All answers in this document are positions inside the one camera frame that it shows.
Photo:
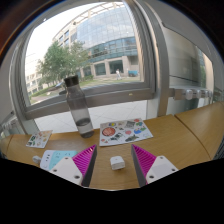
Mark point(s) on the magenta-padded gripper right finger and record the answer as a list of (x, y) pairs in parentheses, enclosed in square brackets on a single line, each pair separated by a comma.
[(161, 166)]

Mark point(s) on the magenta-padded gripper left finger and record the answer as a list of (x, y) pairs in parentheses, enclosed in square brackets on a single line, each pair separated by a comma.
[(65, 168)]

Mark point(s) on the small white charger block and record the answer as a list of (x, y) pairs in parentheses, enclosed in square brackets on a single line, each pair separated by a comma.
[(117, 162)]

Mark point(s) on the white and teal power strip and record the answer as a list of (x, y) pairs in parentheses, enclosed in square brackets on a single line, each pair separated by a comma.
[(53, 157)]

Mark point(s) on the sticker sheet with green stickers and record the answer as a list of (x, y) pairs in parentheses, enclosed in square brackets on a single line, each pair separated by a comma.
[(39, 139)]

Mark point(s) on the sticker sheet with red stickers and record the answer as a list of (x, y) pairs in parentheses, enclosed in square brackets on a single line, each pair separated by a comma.
[(125, 132)]

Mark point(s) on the clear bottle with black cap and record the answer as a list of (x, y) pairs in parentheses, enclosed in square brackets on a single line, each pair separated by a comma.
[(79, 110)]

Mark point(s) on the grey window frame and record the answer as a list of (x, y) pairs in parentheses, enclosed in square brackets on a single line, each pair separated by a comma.
[(110, 95)]

